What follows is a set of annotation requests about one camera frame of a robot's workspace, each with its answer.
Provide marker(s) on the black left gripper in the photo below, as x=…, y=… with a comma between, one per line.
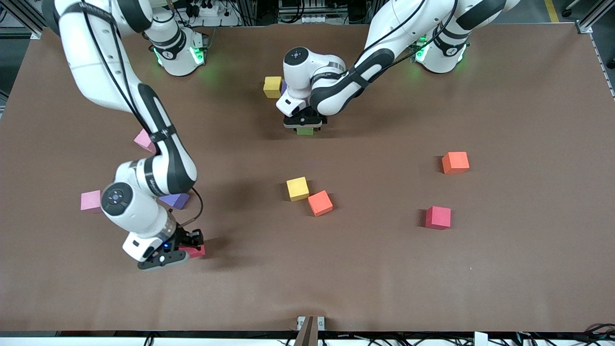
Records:
x=311, y=117

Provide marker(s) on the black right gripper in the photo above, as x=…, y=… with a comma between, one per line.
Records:
x=184, y=237

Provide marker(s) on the red foam cube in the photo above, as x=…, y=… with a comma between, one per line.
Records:
x=197, y=251
x=438, y=218

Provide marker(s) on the green foam cube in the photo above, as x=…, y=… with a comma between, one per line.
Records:
x=304, y=131

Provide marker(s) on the yellow foam cube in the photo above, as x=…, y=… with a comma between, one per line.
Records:
x=298, y=189
x=272, y=87

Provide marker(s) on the orange foam cube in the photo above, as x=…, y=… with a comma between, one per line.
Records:
x=455, y=163
x=320, y=203

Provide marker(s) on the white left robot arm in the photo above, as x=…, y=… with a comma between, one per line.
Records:
x=331, y=96

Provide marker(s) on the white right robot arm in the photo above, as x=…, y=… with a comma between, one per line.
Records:
x=96, y=57

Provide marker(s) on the grey electronics box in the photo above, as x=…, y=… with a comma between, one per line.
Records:
x=305, y=18

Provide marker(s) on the pink foam cube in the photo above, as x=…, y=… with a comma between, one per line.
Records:
x=143, y=142
x=90, y=202

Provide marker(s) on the white power strip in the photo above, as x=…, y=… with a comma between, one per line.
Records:
x=226, y=20

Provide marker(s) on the brown paper table cover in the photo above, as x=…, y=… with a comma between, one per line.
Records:
x=336, y=269

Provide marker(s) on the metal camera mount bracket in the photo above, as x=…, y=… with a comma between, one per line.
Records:
x=310, y=331

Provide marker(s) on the aluminium frame rail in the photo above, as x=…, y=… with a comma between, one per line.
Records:
x=596, y=12
x=29, y=26

